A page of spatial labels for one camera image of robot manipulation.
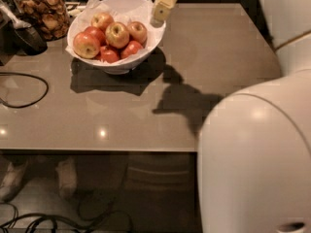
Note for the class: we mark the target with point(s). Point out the yellow-red apple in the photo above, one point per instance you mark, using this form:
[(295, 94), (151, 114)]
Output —
[(117, 35)]

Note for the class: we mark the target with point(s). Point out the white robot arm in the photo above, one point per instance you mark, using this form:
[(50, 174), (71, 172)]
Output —
[(254, 149)]

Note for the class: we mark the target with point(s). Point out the white paper bowl liner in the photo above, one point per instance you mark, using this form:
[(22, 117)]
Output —
[(142, 12)]

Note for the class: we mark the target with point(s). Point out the white ceramic bowl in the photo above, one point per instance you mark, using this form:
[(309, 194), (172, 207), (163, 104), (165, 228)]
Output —
[(129, 62)]

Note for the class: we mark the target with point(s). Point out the right red-yellow apple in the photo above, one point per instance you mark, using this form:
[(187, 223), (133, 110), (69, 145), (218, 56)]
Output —
[(137, 31)]

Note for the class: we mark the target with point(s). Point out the red-yellow apple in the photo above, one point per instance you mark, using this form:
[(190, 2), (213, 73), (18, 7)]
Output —
[(137, 31), (85, 45), (101, 21)]

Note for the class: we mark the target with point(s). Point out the front right red apple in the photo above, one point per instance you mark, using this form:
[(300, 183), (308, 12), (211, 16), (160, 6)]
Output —
[(132, 48)]

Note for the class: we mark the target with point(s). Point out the back red-yellow apple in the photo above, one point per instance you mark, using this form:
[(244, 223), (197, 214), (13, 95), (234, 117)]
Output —
[(101, 21)]

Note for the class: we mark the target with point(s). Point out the dark red left apple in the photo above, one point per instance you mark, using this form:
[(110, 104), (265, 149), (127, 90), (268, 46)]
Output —
[(97, 33)]

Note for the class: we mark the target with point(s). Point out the front left red-yellow apple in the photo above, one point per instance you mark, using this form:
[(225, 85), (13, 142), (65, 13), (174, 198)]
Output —
[(85, 45)]

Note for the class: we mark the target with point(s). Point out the glass jar of dried chips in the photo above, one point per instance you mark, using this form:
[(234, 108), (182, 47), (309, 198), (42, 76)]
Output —
[(50, 16)]

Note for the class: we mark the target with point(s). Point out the black round appliance with scoop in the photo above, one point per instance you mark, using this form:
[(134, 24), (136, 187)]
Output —
[(26, 35)]

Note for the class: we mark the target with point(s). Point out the right white shoe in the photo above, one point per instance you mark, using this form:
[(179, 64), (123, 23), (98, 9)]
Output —
[(67, 177)]

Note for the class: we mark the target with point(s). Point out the white shoe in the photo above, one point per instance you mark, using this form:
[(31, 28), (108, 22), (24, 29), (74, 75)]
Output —
[(67, 177), (12, 181)]

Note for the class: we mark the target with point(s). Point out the left white shoe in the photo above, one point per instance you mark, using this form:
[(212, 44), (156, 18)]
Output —
[(12, 181)]

